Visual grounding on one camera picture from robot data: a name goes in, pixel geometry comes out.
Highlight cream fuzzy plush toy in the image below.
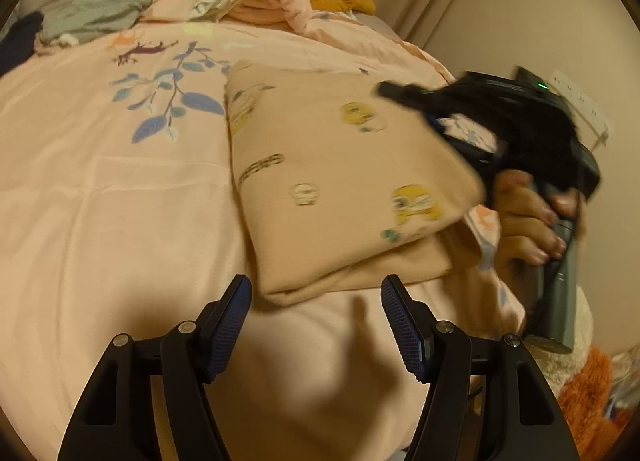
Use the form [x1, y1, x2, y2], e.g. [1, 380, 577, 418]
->
[522, 286, 593, 392]

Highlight person's right hand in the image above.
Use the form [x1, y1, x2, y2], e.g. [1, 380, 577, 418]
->
[492, 168, 583, 292]

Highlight pink folded clothes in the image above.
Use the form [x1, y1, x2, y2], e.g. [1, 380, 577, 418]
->
[227, 0, 321, 34]

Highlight grey-green clothes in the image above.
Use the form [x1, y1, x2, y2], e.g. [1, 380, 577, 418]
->
[39, 0, 153, 44]

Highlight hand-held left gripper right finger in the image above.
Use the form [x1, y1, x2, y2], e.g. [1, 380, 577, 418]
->
[381, 275, 581, 461]

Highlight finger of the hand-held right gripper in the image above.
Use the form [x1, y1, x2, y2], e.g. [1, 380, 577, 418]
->
[425, 114, 503, 177]
[377, 81, 456, 114]

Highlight grey bed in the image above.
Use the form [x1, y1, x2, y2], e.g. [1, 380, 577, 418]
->
[355, 10, 403, 39]

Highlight pink printed baby shirt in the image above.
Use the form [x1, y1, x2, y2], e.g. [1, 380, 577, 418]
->
[225, 60, 488, 305]

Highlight pink printed blanket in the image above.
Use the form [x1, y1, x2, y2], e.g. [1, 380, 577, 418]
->
[0, 0, 531, 461]

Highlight orange plush toy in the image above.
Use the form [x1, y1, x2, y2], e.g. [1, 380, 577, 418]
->
[557, 348, 633, 447]

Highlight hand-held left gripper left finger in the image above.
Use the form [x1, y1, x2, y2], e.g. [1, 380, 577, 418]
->
[56, 273, 253, 461]

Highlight white wall socket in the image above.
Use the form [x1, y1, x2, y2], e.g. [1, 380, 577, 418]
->
[550, 68, 614, 149]

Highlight navy clothing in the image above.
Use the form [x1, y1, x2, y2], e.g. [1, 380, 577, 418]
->
[0, 11, 45, 59]

